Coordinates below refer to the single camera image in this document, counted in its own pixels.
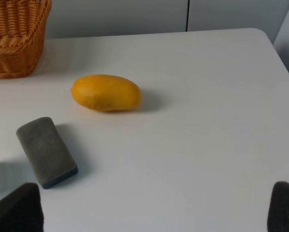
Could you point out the orange wicker basket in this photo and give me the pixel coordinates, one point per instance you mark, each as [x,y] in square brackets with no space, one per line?
[22,34]

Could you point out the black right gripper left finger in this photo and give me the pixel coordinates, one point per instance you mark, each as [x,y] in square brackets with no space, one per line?
[21,210]

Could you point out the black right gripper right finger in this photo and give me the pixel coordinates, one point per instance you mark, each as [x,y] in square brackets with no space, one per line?
[278,215]

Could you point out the grey felt eraser block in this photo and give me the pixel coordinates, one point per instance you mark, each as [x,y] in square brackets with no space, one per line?
[48,155]

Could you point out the yellow mango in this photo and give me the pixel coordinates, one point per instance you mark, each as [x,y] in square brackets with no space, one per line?
[105,93]

